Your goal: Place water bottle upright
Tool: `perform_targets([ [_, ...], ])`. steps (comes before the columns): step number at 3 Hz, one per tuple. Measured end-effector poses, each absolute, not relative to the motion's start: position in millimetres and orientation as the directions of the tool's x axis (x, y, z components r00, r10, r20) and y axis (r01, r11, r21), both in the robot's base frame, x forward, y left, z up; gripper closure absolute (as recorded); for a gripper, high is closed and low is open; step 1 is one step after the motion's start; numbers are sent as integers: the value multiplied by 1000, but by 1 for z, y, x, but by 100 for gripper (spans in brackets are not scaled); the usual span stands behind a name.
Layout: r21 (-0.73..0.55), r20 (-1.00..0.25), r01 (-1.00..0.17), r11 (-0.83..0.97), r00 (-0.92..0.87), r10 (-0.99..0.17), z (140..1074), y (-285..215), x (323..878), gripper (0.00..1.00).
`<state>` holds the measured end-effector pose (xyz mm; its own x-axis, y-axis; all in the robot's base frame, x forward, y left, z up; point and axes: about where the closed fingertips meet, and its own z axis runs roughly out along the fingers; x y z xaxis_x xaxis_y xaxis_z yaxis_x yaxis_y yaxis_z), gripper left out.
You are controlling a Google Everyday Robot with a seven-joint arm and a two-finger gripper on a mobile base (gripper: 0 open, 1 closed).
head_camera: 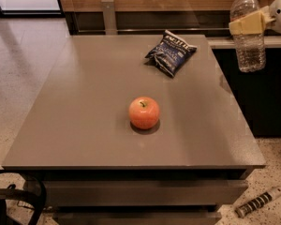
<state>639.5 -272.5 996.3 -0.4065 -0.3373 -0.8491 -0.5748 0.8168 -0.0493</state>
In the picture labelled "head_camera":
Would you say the grey table drawer unit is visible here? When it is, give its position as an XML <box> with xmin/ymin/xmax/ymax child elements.
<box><xmin>37</xmin><ymin>171</ymin><xmax>248</xmax><ymax>225</ymax></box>

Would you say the black chair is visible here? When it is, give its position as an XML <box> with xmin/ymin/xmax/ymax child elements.
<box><xmin>0</xmin><ymin>170</ymin><xmax>47</xmax><ymax>225</ymax></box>

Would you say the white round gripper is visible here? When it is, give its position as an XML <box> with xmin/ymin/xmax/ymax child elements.
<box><xmin>229</xmin><ymin>0</ymin><xmax>281</xmax><ymax>36</ymax></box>

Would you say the clear plastic water bottle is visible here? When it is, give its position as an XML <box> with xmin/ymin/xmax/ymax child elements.
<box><xmin>229</xmin><ymin>0</ymin><xmax>266</xmax><ymax>72</ymax></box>

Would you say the left metal bracket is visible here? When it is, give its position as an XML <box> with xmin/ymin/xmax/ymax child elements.
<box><xmin>101</xmin><ymin>0</ymin><xmax>118</xmax><ymax>35</ymax></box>

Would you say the red apple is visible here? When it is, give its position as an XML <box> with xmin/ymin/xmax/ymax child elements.
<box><xmin>128</xmin><ymin>97</ymin><xmax>160</xmax><ymax>130</ymax></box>

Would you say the wooden counter panel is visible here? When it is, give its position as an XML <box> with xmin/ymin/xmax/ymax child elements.
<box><xmin>59</xmin><ymin>0</ymin><xmax>273</xmax><ymax>37</ymax></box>

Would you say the dark blue chip bag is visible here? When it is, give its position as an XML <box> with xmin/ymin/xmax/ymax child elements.
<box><xmin>146</xmin><ymin>30</ymin><xmax>197</xmax><ymax>78</ymax></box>

